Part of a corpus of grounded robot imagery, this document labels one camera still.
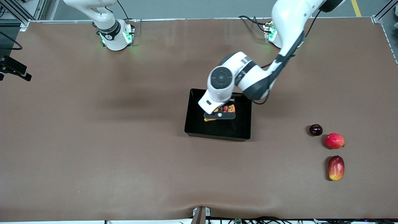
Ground black base cables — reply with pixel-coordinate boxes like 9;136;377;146
239;15;271;33

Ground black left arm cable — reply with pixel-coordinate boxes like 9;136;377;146
252;9;321;105

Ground yellow banana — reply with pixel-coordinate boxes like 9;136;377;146
204;107;219;122

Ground grey clamp with brown post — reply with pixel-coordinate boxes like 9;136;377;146
191;206;211;224

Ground black rectangular box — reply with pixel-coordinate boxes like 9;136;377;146
184;88;252;142

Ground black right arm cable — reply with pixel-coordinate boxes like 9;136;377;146
0;31;23;50

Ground large table cover mat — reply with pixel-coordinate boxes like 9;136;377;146
0;18;398;222

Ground red yellow mango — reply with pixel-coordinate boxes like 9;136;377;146
328;155;345;181

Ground dark purple mangosteen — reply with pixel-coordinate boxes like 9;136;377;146
309;124;323;137

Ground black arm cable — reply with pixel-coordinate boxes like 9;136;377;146
252;9;321;105
0;31;23;50

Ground metal table edge rail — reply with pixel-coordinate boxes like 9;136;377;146
30;17;373;24

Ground black thin base cable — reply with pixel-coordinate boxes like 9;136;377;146
117;0;129;21

